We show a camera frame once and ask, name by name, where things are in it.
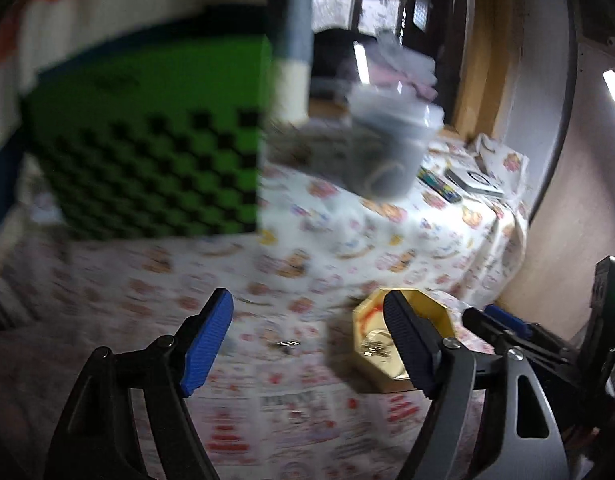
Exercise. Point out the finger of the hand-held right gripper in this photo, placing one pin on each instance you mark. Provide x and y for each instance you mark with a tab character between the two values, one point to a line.
492	332
507	319

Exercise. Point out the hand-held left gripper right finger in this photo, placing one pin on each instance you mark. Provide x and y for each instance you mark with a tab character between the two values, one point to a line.
412	345

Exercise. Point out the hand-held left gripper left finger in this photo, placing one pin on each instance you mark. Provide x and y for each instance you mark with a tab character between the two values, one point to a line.
207	345

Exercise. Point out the yellow hexagonal box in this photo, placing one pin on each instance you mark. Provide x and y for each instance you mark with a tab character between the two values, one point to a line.
372	340

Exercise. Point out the small metal clip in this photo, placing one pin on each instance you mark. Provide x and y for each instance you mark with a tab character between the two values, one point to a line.
287	344

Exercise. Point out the patchwork print cloth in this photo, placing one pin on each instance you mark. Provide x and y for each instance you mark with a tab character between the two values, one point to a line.
287	410

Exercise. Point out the bear print cloth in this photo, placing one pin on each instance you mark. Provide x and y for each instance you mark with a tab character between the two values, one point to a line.
387	240

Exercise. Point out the white flat box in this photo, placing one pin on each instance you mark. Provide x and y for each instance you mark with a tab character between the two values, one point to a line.
475	182

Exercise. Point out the clear plastic jar white lid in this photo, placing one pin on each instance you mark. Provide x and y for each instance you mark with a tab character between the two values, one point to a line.
387	145

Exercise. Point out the green black checkered board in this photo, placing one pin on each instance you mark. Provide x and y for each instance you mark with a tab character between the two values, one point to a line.
152	145

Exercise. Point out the clear plastic bag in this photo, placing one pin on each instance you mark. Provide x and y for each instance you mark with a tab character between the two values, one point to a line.
402	62

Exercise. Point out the wooden window frame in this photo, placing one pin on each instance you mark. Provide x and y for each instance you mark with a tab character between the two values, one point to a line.
487	50

